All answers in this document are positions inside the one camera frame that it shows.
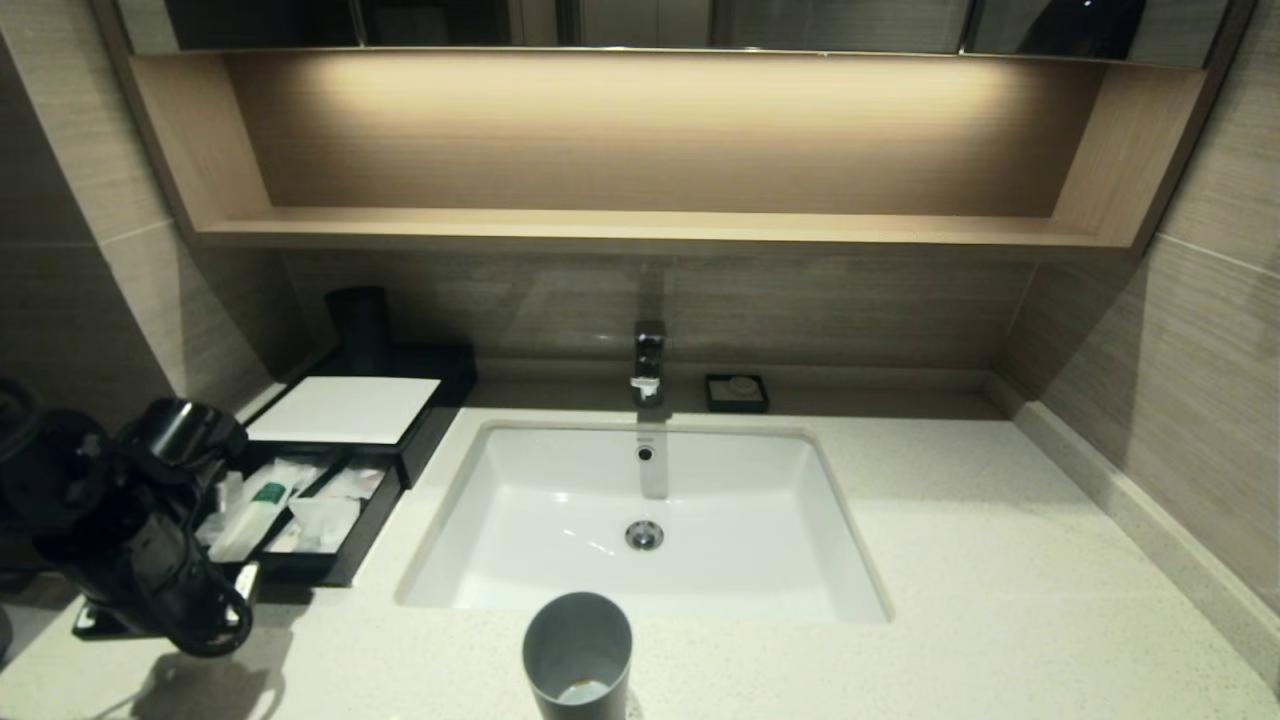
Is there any translucent packet with green band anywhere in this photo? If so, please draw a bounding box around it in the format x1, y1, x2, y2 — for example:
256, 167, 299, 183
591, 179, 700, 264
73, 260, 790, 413
208, 456, 323, 564

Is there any black box with white lid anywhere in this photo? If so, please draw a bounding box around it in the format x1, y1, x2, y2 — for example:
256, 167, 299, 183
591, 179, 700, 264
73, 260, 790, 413
245, 343, 479, 489

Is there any white folded sachet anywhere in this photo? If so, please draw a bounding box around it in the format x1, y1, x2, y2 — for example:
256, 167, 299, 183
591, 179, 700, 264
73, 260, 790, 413
270, 495, 363, 554

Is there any small white flat sachet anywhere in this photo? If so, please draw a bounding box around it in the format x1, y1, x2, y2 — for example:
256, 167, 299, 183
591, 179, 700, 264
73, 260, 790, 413
328, 466, 388, 501

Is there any black cup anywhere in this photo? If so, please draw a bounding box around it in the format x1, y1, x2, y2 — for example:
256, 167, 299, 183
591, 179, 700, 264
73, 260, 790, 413
326, 286, 393, 373

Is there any grey plastic cup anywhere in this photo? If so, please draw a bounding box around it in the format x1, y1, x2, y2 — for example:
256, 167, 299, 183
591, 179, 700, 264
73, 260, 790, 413
521, 591, 634, 720

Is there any white sink basin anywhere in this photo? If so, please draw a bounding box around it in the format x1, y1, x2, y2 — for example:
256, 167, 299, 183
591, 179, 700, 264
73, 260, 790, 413
397, 420, 891, 623

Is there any chrome faucet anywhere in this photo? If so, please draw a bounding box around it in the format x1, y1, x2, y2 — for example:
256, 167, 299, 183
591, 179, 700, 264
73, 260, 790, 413
630, 320, 669, 407

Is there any black soap dish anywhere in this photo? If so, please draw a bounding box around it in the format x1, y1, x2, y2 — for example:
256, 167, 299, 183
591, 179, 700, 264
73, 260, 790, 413
704, 373, 769, 413

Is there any mirror cabinet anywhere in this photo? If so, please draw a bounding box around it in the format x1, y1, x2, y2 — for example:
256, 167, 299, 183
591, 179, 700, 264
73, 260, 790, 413
115, 0, 1231, 66

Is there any light wooden wall shelf niche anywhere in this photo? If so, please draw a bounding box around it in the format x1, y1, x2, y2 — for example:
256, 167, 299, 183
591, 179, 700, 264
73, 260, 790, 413
125, 50, 1206, 251

